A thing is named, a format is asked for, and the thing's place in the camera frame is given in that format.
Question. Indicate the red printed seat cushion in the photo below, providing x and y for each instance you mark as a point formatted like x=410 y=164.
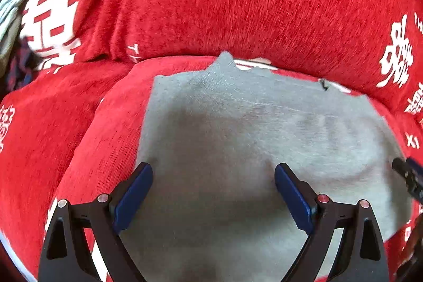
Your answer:
x=49 y=123

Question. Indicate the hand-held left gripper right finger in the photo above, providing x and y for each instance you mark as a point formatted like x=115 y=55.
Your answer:
x=294 y=199

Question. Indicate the dark plaid cloth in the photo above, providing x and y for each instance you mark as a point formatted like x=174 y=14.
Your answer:
x=23 y=67

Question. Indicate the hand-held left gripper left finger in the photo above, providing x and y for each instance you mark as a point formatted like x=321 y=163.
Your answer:
x=132 y=199

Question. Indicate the light grey-blue cloth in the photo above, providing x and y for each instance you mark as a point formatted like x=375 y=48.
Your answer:
x=11 y=7

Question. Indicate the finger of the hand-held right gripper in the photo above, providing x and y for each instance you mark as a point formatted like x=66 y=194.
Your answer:
x=418 y=170
x=409 y=179

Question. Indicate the grey knit shirt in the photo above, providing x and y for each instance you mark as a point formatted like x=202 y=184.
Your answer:
x=231 y=136

